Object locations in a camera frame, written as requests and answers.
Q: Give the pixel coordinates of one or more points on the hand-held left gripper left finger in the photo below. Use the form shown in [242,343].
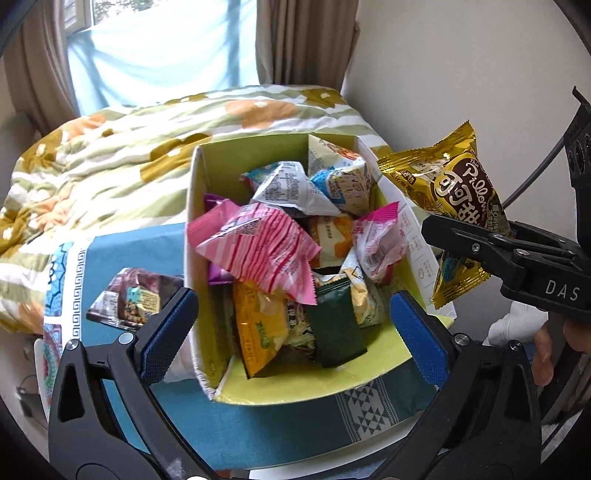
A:
[171,337]

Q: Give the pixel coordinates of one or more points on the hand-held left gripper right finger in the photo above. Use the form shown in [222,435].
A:
[420,341]

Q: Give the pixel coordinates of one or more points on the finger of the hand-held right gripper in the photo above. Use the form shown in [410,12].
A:
[461,237]
[545,240]

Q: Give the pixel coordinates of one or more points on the gold cocoa pillow packet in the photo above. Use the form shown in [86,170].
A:
[457,184]

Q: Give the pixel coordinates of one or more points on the yellow potato chip packet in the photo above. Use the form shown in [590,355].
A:
[261,323]

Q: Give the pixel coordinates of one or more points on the green cardboard box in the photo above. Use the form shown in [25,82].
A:
[286,387]

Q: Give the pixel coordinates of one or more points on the person's right hand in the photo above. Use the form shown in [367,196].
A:
[544,355]

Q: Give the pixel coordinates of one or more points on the dark packet with nutrition label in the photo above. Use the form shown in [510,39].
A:
[134,295]

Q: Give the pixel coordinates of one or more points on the white cloth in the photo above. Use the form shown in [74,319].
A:
[512,325]

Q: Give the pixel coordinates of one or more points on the pale yellow chip packet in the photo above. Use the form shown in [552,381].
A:
[364,300]

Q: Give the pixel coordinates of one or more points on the pink and white snack packet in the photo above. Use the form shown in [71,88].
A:
[378,244]

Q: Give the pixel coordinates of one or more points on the dark green snack packet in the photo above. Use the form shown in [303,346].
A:
[334,332]

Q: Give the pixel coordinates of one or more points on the pink striped snack packet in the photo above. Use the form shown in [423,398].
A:
[263,249]

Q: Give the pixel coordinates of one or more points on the orange and white snack packet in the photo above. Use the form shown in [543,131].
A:
[330,237]

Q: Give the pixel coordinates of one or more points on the blue and white snack packet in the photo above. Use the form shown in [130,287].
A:
[337,189]

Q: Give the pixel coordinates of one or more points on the blue patterned tablecloth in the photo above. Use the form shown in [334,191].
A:
[286,429]

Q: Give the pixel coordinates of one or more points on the dark small object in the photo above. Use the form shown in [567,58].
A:
[30,401]

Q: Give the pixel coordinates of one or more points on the cream snack packet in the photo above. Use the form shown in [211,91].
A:
[328,152]

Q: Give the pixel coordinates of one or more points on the light blue snack packet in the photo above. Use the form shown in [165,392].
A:
[258,177]

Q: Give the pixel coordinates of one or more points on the white printed snack packet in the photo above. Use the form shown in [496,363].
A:
[286,184]

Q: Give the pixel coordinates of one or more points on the floral striped blanket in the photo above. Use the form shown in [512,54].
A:
[115,157]

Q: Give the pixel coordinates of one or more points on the brown curtain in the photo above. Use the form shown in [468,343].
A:
[300,41]
[37,78]

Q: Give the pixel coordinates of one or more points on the light blue sheer curtain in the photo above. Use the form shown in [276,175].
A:
[161,60]

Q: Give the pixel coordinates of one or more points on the white window frame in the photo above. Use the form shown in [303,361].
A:
[78,14]

